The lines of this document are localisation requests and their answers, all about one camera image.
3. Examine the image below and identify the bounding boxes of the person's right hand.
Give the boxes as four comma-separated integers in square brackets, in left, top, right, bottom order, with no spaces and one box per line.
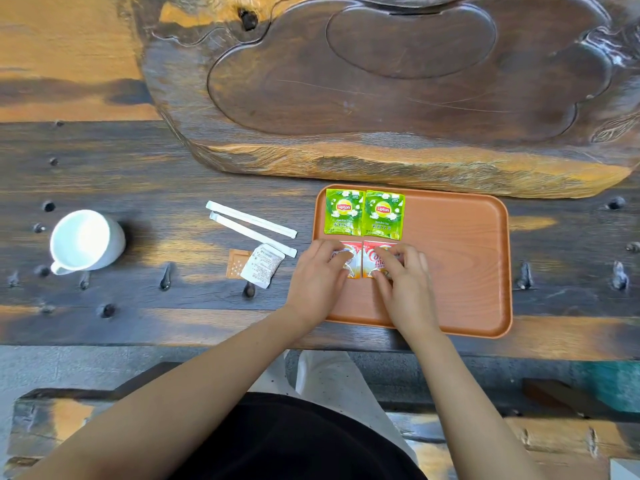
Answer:
[370,243,443,338]

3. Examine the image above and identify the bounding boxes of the person's left hand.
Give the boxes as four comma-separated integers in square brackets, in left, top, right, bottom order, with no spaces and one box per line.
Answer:
[283,239,358,336]

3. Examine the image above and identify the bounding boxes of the red and white sachet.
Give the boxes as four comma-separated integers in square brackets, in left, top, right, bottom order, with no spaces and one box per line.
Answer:
[330,240,362,279]
[361,240,404,281]

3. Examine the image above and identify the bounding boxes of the person's right forearm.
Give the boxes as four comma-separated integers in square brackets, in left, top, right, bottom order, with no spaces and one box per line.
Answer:
[399,322,547,480]

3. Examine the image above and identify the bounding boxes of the person's left forearm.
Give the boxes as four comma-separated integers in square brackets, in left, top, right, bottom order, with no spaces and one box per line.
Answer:
[15,305,313,480]

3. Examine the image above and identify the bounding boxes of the green tea bag packet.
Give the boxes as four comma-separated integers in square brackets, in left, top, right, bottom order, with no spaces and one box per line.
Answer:
[361,190,406,241]
[323,188,365,236]

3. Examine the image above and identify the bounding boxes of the orange wood-grain serving tray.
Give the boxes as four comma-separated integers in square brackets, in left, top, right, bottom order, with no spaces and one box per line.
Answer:
[312,184,514,339]

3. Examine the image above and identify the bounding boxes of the small white printed sachet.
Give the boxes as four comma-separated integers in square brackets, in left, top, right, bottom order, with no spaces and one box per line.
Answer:
[240,244,286,290]

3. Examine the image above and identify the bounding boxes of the white paper stick packet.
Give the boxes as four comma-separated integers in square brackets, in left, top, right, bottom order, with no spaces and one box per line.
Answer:
[205,201,298,240]
[209,212,298,259]

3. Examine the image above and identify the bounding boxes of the white trousers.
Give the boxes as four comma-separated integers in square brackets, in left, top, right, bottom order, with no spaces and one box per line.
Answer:
[247,349,419,465]

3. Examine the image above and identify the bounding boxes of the small orange sachet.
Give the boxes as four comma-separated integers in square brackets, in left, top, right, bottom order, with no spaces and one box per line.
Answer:
[225,249,253,280]

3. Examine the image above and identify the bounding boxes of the black shirt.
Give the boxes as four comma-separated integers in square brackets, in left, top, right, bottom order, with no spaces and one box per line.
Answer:
[169,392,429,480]

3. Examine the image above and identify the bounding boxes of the carved dark wooden tea tray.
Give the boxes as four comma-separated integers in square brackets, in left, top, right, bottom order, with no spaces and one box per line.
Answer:
[131,0,640,200]

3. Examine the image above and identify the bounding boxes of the rustic wooden bench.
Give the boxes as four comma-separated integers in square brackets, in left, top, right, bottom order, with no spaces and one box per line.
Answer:
[4,362,640,480]

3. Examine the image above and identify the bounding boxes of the white ceramic cup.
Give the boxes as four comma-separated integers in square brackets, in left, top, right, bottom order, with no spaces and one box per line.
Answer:
[49,210,127,276]

